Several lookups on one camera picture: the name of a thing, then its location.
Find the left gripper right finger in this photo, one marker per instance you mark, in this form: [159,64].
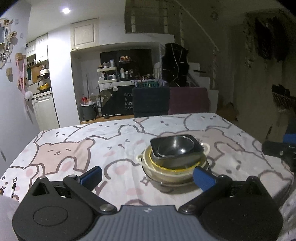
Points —
[203,179]

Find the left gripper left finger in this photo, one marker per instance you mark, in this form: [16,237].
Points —
[91,178]

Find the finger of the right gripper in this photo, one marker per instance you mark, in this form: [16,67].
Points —
[284,151]
[289,138]

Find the dark square metal tray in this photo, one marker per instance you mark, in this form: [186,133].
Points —
[156,141]

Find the lemon pattern ceramic bowl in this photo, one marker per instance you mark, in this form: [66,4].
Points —
[178,162]

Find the round steel bowl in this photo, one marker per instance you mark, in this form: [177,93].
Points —
[175,146]

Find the cream handled ceramic bowl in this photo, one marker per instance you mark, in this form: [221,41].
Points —
[143,157]

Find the white square plate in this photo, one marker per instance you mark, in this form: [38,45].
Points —
[166,185]

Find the bear pattern tablecloth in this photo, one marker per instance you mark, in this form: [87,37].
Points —
[253,199]

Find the grey trash bin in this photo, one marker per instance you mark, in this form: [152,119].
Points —
[89,111]

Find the maroon chair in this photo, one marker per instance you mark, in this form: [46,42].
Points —
[188,100]

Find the white kitchen cabinet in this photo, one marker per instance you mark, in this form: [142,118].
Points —
[45,112]

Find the dark blue chair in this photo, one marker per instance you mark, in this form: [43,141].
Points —
[150,101]

